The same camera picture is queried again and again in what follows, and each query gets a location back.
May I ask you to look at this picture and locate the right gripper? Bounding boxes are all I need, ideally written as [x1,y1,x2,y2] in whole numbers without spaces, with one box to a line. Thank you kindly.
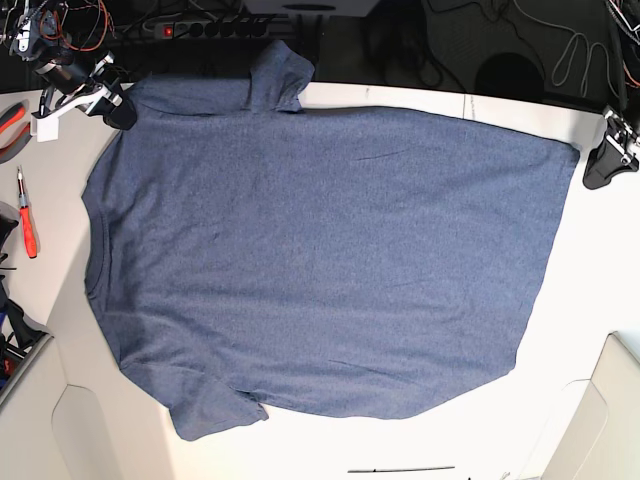
[34,49,138,130]

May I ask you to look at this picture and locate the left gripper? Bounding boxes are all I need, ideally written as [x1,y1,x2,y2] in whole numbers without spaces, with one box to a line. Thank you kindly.
[582,105,639,190]

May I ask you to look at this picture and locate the blue t-shirt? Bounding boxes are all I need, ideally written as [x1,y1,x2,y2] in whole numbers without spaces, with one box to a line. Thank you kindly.
[82,42,579,441]

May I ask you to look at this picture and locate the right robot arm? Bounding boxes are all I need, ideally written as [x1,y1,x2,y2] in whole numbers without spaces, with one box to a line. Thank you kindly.
[1,1,137,142]

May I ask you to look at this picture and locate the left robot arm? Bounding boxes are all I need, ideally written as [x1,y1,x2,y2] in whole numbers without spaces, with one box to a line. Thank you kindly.
[582,1,639,190]

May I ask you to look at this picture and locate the orange grey pliers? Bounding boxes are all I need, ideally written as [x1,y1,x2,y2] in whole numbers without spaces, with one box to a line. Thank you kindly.
[0,102,31,164]

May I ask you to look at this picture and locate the black power strip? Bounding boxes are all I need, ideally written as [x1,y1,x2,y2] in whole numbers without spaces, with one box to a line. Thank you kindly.
[142,15,295,41]

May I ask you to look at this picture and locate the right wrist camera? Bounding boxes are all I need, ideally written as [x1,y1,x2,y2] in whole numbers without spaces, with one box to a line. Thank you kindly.
[30,112,60,143]

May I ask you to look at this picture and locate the white cable on floor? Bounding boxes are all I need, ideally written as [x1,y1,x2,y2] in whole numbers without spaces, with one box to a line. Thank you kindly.
[509,0,640,101]

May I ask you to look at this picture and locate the orange handled screwdriver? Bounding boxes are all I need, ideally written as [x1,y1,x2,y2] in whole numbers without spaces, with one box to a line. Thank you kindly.
[17,168,38,259]

